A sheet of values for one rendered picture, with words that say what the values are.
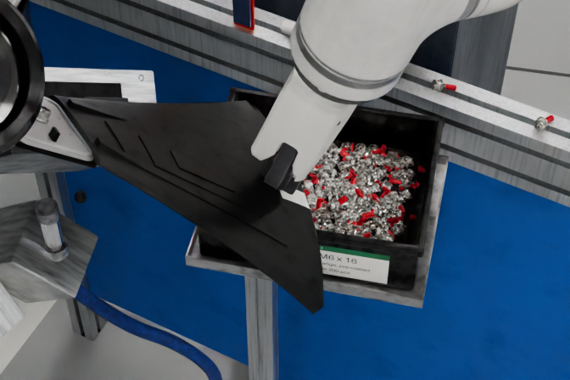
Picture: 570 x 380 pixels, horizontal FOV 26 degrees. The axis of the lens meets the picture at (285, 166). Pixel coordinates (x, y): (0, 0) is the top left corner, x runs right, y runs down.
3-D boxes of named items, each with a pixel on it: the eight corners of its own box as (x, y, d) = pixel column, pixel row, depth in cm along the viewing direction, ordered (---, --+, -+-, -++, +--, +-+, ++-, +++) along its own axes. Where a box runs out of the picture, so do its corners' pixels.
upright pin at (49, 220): (39, 255, 105) (27, 209, 100) (53, 237, 106) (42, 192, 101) (60, 265, 104) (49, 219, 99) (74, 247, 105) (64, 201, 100)
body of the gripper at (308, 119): (334, -20, 91) (293, 68, 100) (270, 67, 85) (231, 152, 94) (421, 33, 91) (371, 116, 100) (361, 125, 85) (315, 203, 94)
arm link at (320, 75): (335, -38, 89) (322, -12, 92) (278, 37, 84) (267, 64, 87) (433, 23, 89) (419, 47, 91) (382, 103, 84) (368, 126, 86)
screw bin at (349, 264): (193, 259, 120) (189, 215, 114) (232, 131, 130) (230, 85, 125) (417, 296, 117) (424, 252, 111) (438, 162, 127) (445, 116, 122)
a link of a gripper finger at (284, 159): (308, 101, 90) (319, 92, 96) (255, 188, 92) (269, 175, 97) (322, 109, 90) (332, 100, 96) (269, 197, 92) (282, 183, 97)
